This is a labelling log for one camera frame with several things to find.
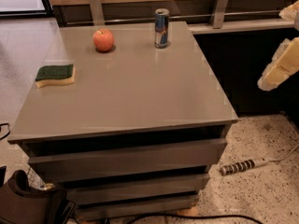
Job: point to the dark brown bag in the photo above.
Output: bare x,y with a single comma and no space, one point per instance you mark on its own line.
22,204

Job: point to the metal wall bracket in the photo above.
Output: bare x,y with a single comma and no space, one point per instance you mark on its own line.
217,17
97,12

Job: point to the red apple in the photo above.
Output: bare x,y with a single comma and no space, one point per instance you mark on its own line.
103,40

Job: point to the green yellow sponge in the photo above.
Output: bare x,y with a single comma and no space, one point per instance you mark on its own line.
55,75

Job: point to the right metal wall bracket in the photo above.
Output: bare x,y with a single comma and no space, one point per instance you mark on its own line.
217,17

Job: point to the left metal wall bracket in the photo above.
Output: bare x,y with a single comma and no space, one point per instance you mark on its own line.
97,12

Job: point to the blue silver redbull can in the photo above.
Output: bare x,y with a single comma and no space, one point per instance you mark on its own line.
161,27

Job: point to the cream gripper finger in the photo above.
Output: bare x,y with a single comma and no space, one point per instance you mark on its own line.
284,64
289,13

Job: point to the grey drawer cabinet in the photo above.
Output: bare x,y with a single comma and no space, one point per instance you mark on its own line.
139,128

